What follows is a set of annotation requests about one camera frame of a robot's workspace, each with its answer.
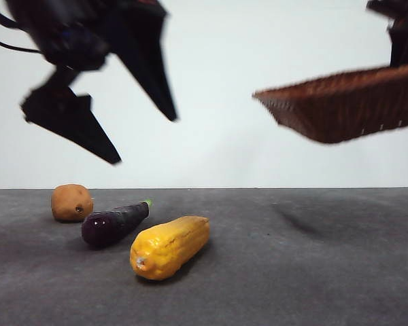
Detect brown potato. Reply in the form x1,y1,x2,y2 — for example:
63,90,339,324
50,183,95,223

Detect brown wicker basket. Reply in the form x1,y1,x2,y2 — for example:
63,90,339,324
252,59,408,145

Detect purple eggplant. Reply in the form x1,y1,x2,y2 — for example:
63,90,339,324
80,199,154,251

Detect yellow corn cob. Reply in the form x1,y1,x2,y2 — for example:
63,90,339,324
129,215,211,281

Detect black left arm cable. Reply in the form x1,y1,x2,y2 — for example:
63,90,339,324
0,32,41,54
0,5,20,30

